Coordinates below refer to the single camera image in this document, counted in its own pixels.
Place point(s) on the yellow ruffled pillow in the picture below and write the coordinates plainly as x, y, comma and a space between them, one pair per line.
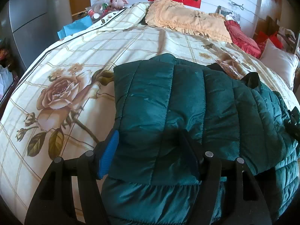
174, 15

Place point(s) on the red heart-shaped cushion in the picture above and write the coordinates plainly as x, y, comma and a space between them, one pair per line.
241, 40

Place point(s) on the white satin pillow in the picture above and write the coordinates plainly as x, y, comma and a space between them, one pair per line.
281, 62

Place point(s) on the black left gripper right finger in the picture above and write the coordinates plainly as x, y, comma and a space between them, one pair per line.
243, 202

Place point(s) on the cream floral bed sheet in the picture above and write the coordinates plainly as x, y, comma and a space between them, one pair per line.
65, 103

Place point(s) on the grey refrigerator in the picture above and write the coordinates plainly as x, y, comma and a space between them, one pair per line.
31, 26

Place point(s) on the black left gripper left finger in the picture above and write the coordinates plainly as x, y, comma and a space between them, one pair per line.
53, 202

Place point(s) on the framed portrait photo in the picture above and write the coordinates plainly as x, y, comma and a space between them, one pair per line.
229, 14

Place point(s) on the plush toy with red hat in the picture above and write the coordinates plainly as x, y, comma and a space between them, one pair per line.
118, 4

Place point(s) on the wooden chair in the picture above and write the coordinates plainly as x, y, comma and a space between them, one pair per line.
289, 39

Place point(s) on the blue paper bag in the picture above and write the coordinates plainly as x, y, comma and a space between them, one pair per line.
75, 27

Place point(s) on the dark green quilted puffer jacket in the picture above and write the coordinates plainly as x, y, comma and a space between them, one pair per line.
150, 181

